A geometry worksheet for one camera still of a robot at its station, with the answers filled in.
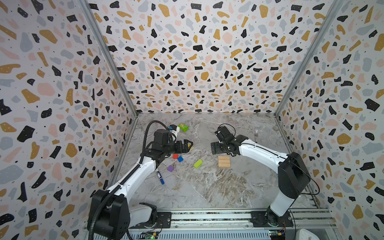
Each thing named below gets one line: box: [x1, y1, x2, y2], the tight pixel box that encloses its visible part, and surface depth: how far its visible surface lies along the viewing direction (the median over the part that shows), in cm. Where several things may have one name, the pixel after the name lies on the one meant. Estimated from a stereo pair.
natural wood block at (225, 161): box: [218, 159, 231, 164], surface depth 97 cm
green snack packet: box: [178, 122, 190, 132], surface depth 115 cm
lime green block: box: [193, 159, 204, 169], surface depth 96 cm
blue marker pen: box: [156, 171, 165, 185], surface depth 89 cm
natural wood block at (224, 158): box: [218, 155, 231, 161], surface depth 97 cm
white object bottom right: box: [295, 228, 321, 240], surface depth 69 cm
